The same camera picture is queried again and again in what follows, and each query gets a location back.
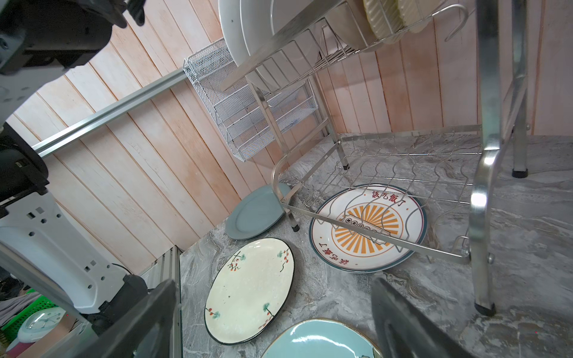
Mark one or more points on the stainless steel dish rack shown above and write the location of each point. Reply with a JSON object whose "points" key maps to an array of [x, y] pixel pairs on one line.
{"points": [[450, 170]]}

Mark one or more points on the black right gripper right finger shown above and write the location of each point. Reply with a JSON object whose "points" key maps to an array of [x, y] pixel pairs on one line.
{"points": [[403, 331]]}

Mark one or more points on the cream floral plate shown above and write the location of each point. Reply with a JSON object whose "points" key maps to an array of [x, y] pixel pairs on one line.
{"points": [[249, 291]]}

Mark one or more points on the green plastic crate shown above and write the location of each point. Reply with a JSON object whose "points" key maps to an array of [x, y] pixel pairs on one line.
{"points": [[14, 312]]}

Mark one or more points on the dark teal ceramic plate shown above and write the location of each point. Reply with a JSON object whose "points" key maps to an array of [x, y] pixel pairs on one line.
{"points": [[254, 215]]}

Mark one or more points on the yellow green woven plate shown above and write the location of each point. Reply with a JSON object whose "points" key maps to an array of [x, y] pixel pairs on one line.
{"points": [[414, 13]]}

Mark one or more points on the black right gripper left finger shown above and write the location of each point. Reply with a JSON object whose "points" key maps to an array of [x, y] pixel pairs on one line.
{"points": [[137, 334]]}

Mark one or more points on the orange woven bamboo plate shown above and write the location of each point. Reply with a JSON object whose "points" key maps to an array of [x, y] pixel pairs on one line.
{"points": [[385, 19]]}

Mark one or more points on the orange sunburst plate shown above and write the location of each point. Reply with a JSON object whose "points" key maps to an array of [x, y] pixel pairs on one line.
{"points": [[261, 20], [377, 208]]}

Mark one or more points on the white wire mesh shelf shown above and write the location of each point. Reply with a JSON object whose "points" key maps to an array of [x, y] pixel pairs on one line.
{"points": [[235, 111]]}

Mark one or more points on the light green flower plate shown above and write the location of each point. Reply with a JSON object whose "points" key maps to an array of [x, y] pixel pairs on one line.
{"points": [[322, 338]]}

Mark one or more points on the white plate with text rim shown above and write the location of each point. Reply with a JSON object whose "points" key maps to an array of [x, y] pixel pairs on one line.
{"points": [[229, 15]]}

